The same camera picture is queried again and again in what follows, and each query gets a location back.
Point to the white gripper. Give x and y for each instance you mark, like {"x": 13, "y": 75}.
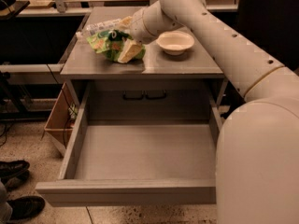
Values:
{"x": 137, "y": 28}

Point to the green rice chip bag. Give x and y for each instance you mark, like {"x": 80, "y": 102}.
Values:
{"x": 111, "y": 49}

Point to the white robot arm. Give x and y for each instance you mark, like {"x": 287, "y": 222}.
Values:
{"x": 257, "y": 159}

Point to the grey open top drawer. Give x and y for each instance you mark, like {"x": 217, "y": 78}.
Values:
{"x": 132, "y": 149}

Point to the white plastic bottle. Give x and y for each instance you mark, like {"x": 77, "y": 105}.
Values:
{"x": 100, "y": 31}

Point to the white paper bowl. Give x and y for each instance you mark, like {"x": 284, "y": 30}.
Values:
{"x": 175, "y": 43}

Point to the brown cardboard box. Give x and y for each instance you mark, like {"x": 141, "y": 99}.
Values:
{"x": 60, "y": 124}

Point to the black office chair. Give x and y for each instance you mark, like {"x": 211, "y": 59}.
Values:
{"x": 273, "y": 25}

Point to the upper black shoe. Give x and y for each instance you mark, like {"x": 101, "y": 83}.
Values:
{"x": 10, "y": 169}

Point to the black shoe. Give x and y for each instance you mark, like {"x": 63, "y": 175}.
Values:
{"x": 25, "y": 208}
{"x": 10, "y": 169}

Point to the lower black shoe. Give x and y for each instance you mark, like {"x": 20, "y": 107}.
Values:
{"x": 25, "y": 208}

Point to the black lower drawer handles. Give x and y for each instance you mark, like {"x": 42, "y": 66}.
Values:
{"x": 144, "y": 94}

